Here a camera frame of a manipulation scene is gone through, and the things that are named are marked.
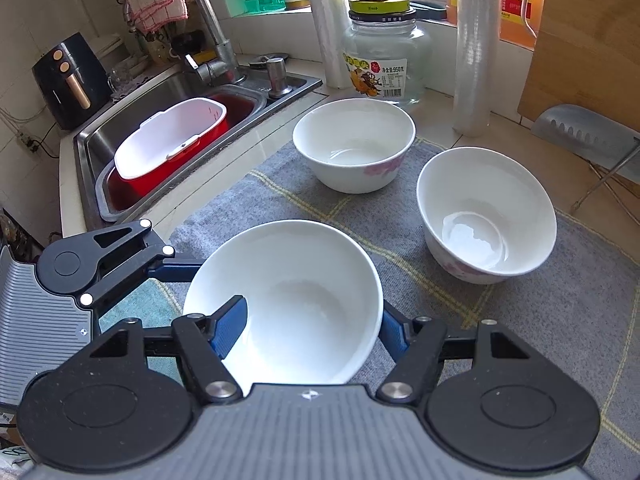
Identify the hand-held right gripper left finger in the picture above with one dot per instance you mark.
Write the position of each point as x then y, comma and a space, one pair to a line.
230, 330

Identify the dark blue dish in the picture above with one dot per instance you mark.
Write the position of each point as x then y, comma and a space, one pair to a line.
430, 12

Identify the metal sink drain lid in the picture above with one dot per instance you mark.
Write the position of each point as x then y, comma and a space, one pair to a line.
262, 60

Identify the black air fryer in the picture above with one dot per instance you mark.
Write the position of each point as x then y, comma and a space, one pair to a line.
50, 90

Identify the white plastic bag roll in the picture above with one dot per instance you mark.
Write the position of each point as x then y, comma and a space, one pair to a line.
330, 25

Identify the pile of colourful packets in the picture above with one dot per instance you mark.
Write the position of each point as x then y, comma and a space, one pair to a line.
15, 240

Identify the grey plaid mat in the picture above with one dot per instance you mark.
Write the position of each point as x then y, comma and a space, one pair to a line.
350, 230

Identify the red basin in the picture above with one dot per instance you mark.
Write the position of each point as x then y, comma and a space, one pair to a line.
245, 105

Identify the orange oil bottle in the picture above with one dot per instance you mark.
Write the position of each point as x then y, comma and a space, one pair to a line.
515, 5

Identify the wall power socket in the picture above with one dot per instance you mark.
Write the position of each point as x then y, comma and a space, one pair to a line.
29, 142

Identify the metal soap dispenser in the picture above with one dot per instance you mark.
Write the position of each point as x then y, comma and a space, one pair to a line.
276, 77

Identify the red and white tub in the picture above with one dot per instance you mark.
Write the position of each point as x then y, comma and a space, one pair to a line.
165, 145

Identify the clear glass jar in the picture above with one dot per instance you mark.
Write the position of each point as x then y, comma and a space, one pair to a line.
400, 55

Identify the clear plastic wrap roll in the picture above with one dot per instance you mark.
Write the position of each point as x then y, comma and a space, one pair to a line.
475, 60

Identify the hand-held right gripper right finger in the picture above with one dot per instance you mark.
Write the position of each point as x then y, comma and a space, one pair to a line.
392, 332

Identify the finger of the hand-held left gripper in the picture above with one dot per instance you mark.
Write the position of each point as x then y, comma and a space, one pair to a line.
175, 270

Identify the clear glass cup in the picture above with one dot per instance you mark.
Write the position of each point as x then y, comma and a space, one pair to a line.
122, 77

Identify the white bowl with pink flowers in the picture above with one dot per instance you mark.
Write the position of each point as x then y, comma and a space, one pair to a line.
300, 300
480, 195
350, 130

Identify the pink checked towel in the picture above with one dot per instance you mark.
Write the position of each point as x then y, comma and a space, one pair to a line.
155, 5

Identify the metal faucet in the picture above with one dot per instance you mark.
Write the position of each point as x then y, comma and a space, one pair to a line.
210, 35

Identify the steel cleaver knife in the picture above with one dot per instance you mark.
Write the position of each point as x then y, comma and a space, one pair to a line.
585, 135

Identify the stainless steel sink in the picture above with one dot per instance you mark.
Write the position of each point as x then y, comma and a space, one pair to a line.
165, 90

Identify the wooden cutting board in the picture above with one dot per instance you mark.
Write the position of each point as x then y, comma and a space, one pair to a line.
590, 45

